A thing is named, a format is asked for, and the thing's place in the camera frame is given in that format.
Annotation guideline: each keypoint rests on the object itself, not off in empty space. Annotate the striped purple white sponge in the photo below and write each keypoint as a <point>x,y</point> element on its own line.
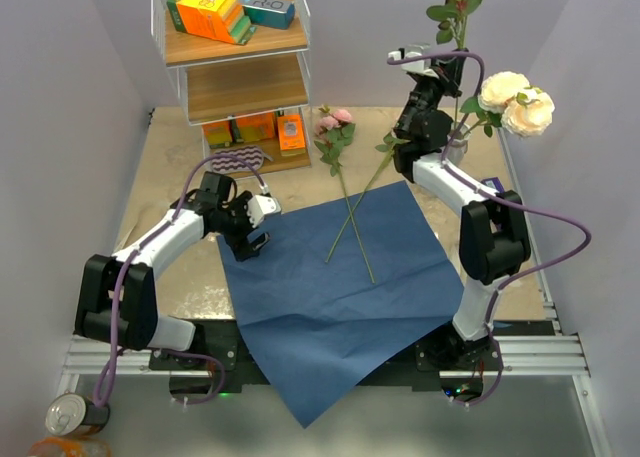
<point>242,159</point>

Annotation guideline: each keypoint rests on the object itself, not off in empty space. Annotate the orange box middle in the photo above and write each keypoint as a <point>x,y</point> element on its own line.
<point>257,127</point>

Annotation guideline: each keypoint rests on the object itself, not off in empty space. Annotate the purple box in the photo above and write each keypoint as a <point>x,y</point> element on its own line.
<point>494,183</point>

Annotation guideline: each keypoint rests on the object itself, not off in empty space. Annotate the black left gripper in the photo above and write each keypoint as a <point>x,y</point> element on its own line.
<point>240,245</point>

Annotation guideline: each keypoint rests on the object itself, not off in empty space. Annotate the orange plastic container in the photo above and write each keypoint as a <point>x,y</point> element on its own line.
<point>63,447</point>

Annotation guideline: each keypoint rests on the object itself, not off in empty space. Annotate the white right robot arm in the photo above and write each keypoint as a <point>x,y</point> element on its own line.
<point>493,235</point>

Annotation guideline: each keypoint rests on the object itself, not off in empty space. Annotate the pink bud rose stem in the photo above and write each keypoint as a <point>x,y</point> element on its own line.
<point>365,192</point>

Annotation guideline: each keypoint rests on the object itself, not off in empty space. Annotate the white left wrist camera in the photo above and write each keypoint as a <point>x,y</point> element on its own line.
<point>260,207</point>

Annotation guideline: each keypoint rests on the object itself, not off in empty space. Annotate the peach rose stem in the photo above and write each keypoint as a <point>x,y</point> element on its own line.
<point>452,18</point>

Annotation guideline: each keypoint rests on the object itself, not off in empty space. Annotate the white ribbed vase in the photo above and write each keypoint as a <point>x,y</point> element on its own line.
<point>457,145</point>

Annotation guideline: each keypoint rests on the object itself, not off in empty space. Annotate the orange box left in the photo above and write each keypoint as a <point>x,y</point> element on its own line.
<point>218,134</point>

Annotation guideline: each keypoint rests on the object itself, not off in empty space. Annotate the cream white rose stem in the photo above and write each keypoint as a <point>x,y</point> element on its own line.
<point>507,100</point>

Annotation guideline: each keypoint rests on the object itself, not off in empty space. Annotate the teal box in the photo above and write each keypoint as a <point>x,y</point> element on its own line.
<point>277,14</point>

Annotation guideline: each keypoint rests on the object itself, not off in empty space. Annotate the beige ribbon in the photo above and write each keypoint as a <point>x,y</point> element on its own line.
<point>127,238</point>

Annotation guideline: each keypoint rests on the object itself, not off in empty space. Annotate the white wire wooden shelf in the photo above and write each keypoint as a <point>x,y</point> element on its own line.
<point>219,83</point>

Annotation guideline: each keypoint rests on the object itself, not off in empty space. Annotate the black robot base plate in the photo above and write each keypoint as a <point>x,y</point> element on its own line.
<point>438,361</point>

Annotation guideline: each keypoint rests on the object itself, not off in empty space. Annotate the tin can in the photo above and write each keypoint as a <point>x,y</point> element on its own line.
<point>71,414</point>

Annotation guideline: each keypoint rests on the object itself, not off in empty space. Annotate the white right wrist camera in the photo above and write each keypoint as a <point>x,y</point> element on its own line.
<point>412,58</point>

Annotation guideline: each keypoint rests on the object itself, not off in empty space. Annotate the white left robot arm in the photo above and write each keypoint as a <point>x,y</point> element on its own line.
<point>117,299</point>

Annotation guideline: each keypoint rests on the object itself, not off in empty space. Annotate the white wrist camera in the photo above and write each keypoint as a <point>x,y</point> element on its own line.
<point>260,207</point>
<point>412,58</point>

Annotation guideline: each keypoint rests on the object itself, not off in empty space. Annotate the blue wrapping paper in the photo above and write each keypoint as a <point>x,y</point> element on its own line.
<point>322,306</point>

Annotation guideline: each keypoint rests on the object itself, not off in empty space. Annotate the pink double rose stem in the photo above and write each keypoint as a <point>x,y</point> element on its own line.
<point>330,119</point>

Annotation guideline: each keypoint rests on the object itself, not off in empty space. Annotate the orange box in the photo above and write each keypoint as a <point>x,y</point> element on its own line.
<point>218,134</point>
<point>257,127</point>

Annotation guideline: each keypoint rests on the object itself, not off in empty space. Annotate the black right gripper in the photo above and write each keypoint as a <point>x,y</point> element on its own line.
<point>449,70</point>

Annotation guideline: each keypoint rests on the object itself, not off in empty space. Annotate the orange packet right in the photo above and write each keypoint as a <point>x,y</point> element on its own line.
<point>291,136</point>

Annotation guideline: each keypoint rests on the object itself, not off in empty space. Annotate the orange sponge pack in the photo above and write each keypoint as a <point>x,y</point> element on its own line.
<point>219,20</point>

